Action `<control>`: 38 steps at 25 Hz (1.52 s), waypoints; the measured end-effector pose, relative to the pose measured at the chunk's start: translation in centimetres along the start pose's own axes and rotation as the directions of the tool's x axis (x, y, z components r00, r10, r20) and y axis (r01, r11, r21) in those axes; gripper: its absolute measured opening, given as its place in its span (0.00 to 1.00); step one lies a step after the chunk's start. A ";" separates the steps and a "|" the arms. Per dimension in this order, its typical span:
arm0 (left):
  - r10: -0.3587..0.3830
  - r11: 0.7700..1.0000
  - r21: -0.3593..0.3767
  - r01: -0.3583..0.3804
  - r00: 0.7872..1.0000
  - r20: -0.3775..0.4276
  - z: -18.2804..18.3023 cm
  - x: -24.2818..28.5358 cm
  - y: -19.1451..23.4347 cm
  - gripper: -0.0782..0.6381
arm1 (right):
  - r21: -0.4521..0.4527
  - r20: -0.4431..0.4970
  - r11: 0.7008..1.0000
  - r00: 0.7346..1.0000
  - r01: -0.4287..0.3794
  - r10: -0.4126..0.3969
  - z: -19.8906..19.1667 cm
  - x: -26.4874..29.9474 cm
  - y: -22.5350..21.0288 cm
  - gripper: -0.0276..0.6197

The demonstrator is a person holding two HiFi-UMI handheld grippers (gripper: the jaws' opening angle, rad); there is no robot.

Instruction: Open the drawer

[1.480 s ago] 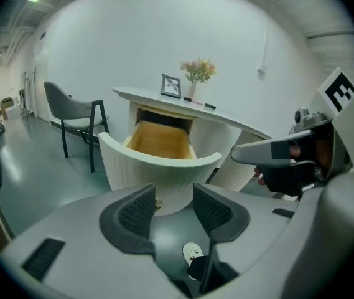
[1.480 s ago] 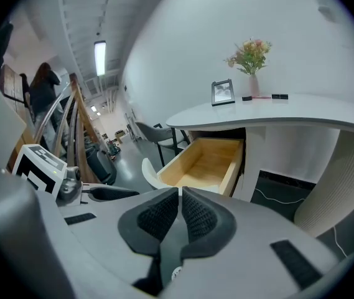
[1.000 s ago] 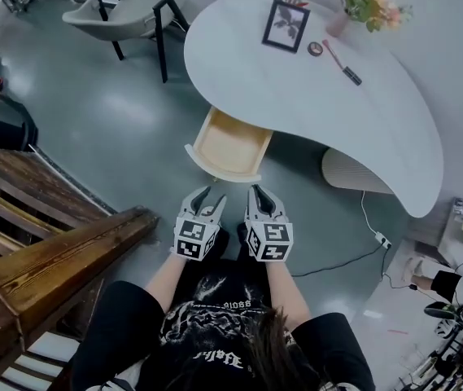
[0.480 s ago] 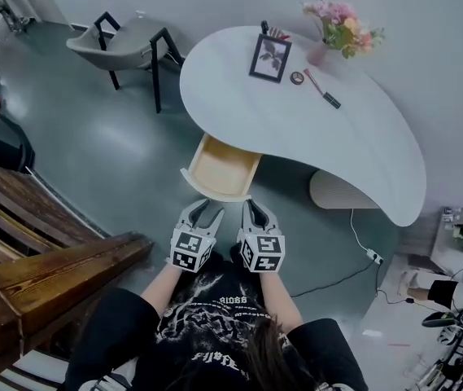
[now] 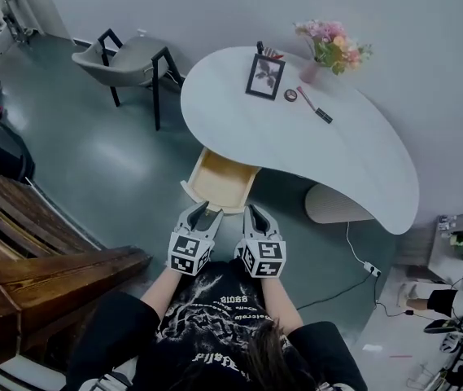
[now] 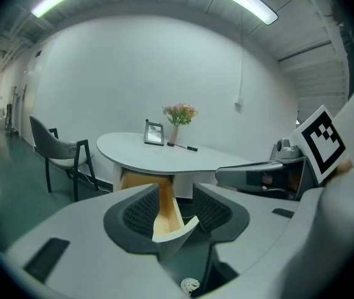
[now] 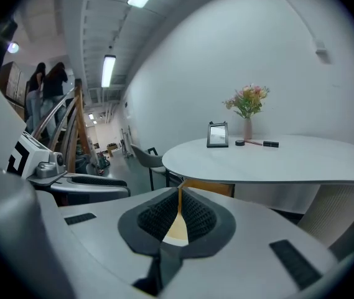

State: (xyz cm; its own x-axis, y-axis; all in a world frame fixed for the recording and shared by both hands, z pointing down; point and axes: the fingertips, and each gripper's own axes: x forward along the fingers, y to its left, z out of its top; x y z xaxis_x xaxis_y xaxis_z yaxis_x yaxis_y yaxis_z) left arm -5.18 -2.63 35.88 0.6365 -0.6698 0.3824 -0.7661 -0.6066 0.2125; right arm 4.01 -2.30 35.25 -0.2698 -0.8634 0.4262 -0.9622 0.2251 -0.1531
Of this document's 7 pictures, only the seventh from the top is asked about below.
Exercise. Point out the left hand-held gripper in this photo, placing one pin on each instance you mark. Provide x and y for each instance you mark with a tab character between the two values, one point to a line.
36	157

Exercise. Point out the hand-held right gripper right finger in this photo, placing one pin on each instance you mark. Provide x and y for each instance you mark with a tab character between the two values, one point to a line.
245	260

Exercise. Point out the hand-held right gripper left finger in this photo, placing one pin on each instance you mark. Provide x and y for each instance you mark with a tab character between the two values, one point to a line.
102	238

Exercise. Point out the grey chair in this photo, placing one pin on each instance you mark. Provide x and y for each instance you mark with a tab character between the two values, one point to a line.
147	159

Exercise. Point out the wooden stair railing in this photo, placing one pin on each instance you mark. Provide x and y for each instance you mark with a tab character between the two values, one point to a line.
78	123

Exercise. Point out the white mesh chair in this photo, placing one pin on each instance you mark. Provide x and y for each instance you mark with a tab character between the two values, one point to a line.
329	210

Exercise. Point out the black round compact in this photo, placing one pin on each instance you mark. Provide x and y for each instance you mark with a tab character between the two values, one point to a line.
240	142

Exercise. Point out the pink pen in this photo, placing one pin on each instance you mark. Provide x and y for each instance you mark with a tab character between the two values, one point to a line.
254	142

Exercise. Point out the small black box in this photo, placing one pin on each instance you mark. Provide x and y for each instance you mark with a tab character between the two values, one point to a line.
271	144

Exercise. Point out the black framed mirror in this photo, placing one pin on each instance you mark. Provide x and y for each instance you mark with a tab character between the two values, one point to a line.
217	135

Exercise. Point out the pink vase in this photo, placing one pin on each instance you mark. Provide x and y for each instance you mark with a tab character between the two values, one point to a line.
247	129

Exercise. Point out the brown cabinet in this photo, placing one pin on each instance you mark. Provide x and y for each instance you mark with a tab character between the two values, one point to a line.
12	83

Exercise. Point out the pink and yellow flower bouquet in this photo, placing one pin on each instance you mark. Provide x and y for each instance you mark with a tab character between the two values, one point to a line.
248	100

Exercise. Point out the white wall junction box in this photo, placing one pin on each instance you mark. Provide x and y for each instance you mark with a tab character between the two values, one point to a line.
322	51

